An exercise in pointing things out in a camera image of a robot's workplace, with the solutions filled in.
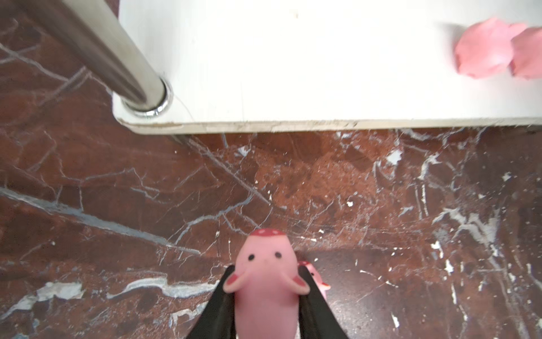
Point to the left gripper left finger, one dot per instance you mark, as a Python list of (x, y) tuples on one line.
[(217, 319)]

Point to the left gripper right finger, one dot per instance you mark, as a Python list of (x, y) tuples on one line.
[(316, 319)]

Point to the white two-tier shelf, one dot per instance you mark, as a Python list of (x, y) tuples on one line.
[(207, 67)]

